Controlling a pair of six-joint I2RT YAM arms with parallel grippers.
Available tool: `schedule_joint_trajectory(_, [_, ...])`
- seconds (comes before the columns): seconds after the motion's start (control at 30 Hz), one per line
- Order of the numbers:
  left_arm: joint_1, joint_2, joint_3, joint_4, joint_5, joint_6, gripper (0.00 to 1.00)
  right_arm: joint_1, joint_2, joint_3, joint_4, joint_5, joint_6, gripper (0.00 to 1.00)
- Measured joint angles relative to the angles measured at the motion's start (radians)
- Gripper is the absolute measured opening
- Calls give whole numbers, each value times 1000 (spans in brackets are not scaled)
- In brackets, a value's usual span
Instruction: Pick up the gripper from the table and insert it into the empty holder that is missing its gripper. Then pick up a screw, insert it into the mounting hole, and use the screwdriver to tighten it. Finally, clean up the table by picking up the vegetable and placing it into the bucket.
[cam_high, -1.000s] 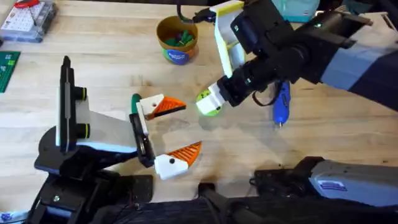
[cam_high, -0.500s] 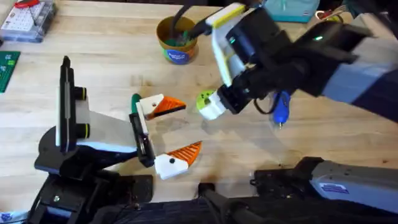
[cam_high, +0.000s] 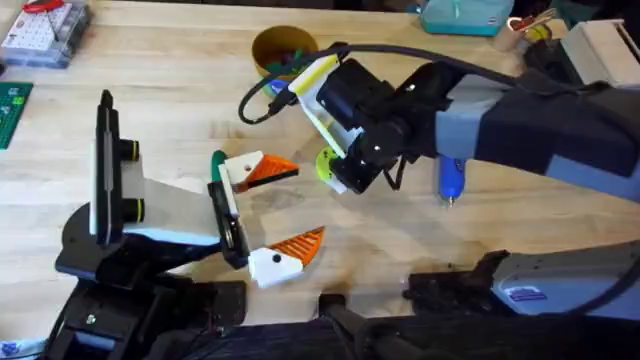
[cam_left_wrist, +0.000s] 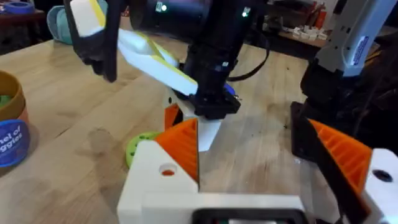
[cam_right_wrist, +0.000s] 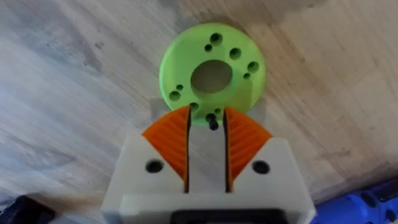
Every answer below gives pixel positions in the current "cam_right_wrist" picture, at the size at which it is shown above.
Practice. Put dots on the black object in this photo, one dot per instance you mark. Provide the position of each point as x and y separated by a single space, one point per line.
25 211

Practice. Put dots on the black screw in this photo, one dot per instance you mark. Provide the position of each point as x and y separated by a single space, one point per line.
213 122

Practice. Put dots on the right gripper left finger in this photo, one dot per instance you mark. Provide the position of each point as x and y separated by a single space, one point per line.
161 149

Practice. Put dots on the blue electric screwdriver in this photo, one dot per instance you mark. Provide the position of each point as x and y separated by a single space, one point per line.
357 207

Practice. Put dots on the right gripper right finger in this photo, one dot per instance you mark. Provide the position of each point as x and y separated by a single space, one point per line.
252 149

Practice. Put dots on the green disc with holes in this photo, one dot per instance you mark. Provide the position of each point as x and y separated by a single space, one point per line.
199 59

